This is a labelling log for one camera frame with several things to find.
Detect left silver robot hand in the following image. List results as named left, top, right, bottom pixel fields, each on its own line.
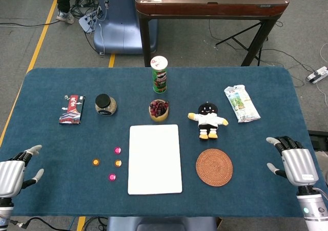
left=0, top=144, right=44, bottom=198

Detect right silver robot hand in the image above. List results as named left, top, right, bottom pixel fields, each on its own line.
left=265, top=136, right=320, bottom=187

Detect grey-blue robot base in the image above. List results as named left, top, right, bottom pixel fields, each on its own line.
left=106, top=216, right=218, bottom=231

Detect black box beside table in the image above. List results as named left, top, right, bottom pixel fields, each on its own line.
left=308, top=130, right=328, bottom=139

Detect blue table cloth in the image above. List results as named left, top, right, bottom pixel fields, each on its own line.
left=0, top=67, right=321, bottom=218

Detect white green snack bag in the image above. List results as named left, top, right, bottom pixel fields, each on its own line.
left=223, top=85, right=261, bottom=123

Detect brown woven round coaster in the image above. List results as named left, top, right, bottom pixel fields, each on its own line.
left=195, top=148, right=234, bottom=187

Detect black plush doll white shirt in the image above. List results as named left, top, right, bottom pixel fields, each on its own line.
left=188, top=101, right=229, bottom=141

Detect glass jar black lid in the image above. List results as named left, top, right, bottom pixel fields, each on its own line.
left=95, top=94, right=118, bottom=116

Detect black metal stand legs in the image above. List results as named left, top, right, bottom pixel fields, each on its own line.
left=215, top=22, right=269, bottom=60

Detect white magnetic board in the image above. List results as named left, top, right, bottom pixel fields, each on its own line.
left=127, top=124, right=183, bottom=196

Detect yellow round cup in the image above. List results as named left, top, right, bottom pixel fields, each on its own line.
left=148, top=99, right=170, bottom=122

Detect dark red grape bunch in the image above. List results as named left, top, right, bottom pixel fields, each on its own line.
left=150, top=100, right=169, bottom=118

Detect green Pringles can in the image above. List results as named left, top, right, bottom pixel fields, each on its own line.
left=150, top=55, right=169, bottom=93

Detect white power strip with plugs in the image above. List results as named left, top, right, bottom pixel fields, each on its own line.
left=78, top=9, right=103, bottom=34

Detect blue wheeled machine base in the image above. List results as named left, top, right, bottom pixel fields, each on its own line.
left=93, top=0, right=158, bottom=55

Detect person in black trousers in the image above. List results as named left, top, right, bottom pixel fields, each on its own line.
left=55, top=0, right=75, bottom=25

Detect brown mahjong table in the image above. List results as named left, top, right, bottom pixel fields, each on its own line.
left=135, top=0, right=290, bottom=68

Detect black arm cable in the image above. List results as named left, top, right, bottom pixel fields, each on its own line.
left=10, top=216, right=75, bottom=231

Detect long black floor cable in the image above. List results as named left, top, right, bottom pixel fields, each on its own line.
left=208, top=19, right=315, bottom=88

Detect white floor cable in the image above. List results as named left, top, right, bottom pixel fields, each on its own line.
left=316, top=43, right=328, bottom=98

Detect thin black floor cable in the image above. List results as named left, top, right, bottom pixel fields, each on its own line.
left=0, top=19, right=61, bottom=28

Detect thin white cable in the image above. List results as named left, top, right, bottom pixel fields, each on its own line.
left=98, top=10, right=106, bottom=55

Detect tangled black cable bundle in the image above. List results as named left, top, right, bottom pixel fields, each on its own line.
left=70, top=0, right=103, bottom=19

